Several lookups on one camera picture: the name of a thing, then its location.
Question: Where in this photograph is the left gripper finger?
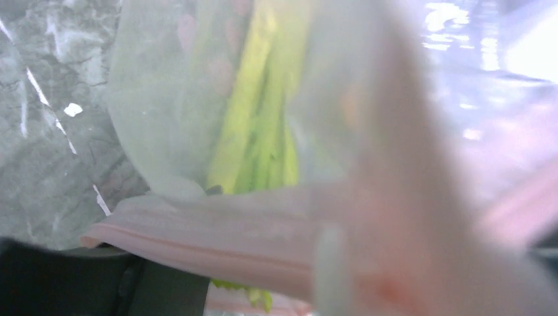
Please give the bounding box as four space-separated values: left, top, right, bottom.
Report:
1 238 209 315

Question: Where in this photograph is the green celery stalk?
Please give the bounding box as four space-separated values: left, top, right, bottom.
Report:
205 0 311 314

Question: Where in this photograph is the clear zip top bag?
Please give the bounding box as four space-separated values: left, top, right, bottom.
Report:
81 1 557 315

